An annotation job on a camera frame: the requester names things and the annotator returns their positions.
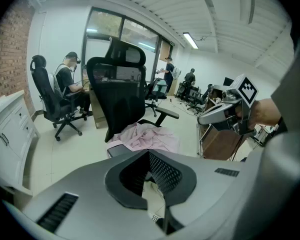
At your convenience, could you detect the person's right forearm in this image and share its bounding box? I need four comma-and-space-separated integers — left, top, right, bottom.
248, 98, 283, 131

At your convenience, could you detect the person's grey shirt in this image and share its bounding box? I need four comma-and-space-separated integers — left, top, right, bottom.
263, 37, 300, 147

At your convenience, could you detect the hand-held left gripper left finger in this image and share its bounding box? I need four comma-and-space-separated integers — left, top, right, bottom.
22, 149, 166, 240

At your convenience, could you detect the black high-back office chair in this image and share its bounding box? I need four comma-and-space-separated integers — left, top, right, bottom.
29, 54, 88, 142

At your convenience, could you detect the wooden door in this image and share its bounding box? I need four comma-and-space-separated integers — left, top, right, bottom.
159, 40, 172, 63

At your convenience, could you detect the black mesh office chair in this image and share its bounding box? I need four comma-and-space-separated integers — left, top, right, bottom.
86, 36, 180, 158

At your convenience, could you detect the long ceiling light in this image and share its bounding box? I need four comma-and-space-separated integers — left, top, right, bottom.
182, 31, 199, 50

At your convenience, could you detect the white cabinet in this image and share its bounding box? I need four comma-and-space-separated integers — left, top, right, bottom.
0, 89, 41, 197

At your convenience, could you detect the large black-framed window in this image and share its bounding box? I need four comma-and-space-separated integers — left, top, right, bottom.
81, 6, 175, 85

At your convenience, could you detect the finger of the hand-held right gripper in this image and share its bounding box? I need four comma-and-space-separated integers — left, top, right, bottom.
197, 102, 232, 126

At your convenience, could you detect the teal office chair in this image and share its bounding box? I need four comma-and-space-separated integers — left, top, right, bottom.
144, 77, 169, 118

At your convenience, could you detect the pink clothing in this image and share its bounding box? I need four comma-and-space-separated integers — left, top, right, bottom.
109, 123, 180, 155

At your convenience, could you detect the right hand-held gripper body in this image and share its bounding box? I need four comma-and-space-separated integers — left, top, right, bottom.
211, 73, 260, 136

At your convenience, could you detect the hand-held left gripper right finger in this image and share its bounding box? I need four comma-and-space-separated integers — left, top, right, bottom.
147, 149, 243, 234

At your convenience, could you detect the black phone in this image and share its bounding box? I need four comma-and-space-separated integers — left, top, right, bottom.
106, 144, 134, 159

